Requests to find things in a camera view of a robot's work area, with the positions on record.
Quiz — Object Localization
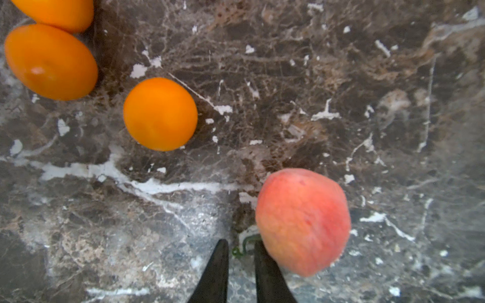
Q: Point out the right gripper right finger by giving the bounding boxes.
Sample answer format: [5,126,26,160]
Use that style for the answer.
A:
[254,241,297,303]

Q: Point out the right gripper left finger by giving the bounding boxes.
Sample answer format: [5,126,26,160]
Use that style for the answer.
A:
[188,239,229,303]

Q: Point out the pink peach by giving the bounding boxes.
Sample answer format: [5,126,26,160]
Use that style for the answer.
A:
[232,168,351,277]

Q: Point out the orange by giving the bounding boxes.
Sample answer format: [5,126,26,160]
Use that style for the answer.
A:
[5,24,99,101]
[123,78,198,152]
[12,0,94,34]

